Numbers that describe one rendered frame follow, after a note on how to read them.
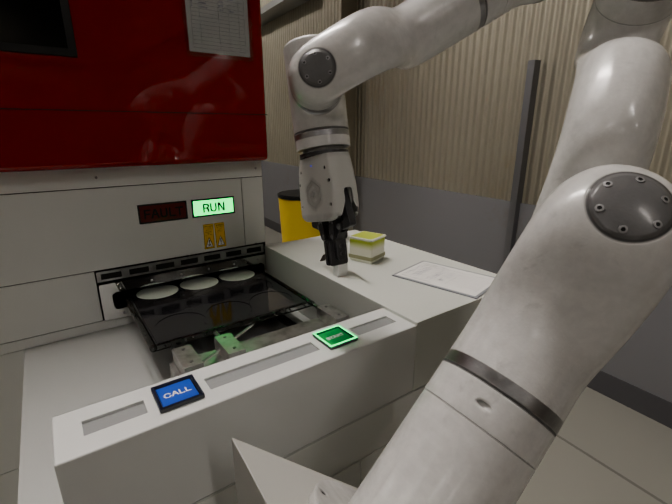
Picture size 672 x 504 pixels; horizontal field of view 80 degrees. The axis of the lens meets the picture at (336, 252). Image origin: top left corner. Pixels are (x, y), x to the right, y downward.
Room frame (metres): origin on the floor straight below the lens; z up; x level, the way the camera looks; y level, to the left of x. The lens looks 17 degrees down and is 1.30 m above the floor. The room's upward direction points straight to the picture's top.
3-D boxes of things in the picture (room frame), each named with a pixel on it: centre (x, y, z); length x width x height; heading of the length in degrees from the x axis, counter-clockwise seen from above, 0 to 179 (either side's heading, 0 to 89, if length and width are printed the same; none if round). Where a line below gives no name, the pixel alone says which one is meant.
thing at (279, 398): (0.54, 0.10, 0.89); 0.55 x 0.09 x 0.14; 126
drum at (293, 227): (3.68, 0.30, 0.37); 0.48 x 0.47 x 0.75; 32
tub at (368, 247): (1.04, -0.08, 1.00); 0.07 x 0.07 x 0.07; 54
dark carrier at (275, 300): (0.94, 0.31, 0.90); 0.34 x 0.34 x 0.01; 36
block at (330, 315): (0.83, 0.01, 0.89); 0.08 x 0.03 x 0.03; 36
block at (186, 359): (0.64, 0.27, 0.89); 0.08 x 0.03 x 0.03; 36
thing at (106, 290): (1.03, 0.40, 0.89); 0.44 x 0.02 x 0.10; 126
